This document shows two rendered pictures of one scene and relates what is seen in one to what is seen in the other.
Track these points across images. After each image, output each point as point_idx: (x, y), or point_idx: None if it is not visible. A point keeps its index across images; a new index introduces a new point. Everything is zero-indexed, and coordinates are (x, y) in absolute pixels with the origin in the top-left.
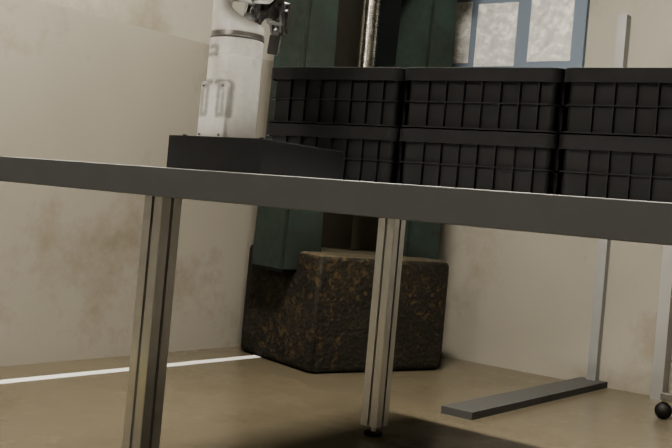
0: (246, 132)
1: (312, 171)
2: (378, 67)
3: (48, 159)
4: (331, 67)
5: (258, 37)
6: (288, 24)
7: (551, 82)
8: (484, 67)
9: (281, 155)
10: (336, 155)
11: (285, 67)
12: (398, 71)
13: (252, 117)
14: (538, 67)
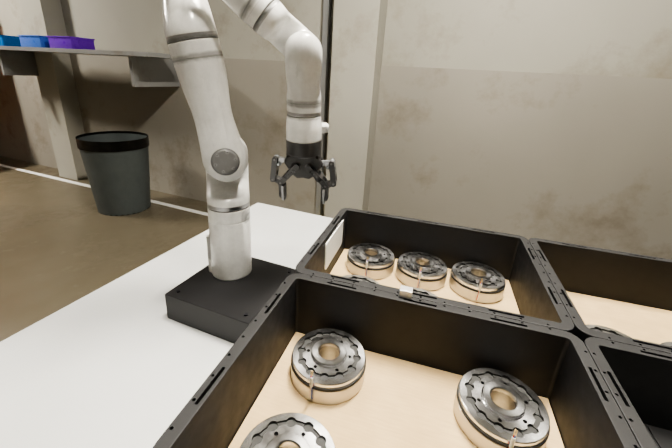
0: (217, 273)
1: (214, 328)
2: (303, 256)
3: (169, 250)
4: (322, 232)
5: (215, 209)
6: (333, 179)
7: None
8: (234, 343)
9: (182, 308)
10: (239, 324)
11: (337, 213)
12: (295, 272)
13: (221, 264)
14: (173, 420)
